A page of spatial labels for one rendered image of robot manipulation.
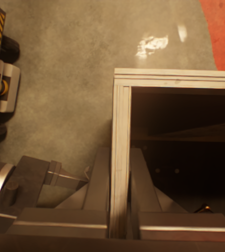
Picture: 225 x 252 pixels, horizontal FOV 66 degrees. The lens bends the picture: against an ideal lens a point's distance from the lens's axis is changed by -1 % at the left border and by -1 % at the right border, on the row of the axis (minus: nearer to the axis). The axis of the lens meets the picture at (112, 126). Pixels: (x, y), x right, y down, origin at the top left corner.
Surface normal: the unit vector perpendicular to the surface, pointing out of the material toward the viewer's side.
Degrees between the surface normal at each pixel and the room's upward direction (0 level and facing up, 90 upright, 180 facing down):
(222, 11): 0
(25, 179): 77
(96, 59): 0
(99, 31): 0
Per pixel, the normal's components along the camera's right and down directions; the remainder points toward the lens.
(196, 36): -0.02, 0.09
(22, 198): 0.37, -0.88
